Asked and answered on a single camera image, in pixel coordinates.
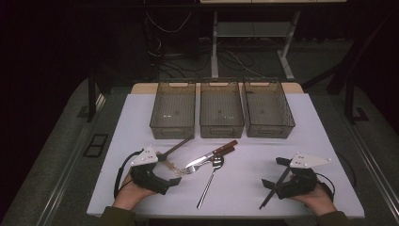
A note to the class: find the smoked plastic bin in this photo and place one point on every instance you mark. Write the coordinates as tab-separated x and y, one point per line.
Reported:
173	108
268	108
221	108

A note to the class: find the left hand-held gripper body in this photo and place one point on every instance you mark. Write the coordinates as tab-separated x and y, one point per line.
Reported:
147	180

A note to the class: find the metal floor rail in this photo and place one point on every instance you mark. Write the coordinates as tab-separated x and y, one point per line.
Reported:
376	175
76	157

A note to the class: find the person's right hand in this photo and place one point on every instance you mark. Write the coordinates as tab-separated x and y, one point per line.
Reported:
320	201

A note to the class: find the person's left hand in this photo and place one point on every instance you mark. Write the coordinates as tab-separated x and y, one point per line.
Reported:
128	196

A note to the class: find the metal spoon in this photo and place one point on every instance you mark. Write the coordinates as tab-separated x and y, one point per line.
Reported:
208	185

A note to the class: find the black stand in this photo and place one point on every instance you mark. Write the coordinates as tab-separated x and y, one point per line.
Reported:
92	103
348	103

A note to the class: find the white table cover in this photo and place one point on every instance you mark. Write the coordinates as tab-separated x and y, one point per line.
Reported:
238	194

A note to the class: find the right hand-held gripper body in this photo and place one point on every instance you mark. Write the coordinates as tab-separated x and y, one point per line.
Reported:
301	185

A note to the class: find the white metal desk frame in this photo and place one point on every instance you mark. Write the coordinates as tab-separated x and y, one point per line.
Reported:
251	29

